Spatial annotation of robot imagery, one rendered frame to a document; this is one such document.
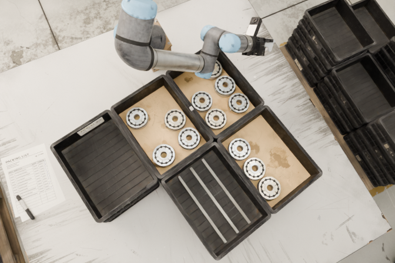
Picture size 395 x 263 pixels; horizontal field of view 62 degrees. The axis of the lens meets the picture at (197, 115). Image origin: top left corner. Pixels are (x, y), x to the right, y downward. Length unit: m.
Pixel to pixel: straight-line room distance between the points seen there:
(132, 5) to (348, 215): 1.39
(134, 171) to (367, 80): 1.68
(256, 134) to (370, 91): 1.09
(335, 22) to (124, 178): 1.71
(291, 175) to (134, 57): 0.91
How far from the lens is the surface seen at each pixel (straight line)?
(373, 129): 2.26
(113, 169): 1.56
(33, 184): 1.79
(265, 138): 1.61
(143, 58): 1.17
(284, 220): 1.72
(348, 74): 2.45
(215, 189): 1.53
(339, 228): 1.82
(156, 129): 1.57
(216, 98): 1.63
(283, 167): 1.61
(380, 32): 2.89
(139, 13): 1.12
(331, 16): 2.49
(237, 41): 1.33
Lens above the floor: 2.34
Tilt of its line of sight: 72 degrees down
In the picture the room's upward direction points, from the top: 11 degrees clockwise
